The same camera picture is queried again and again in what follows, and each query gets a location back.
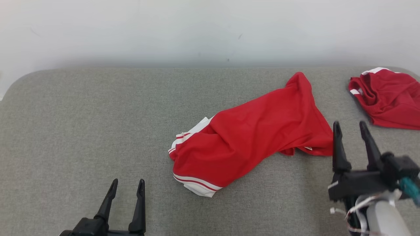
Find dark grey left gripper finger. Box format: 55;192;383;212
94;178;119;227
128;179;147;234

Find teal cable sleeve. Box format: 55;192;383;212
398;177;420;208

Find grey fabric sofa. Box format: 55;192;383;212
0;67;420;236

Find white cable bundle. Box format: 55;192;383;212
329;188;403;236

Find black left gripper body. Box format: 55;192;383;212
59;217;145;236

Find red shorts with white trim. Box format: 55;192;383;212
348;67;420;131

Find red and white striped jersey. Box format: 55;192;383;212
168;71;335;198

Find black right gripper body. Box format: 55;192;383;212
328;151;420;202

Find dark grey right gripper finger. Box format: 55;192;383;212
359;121;385;171
332;120;352;174

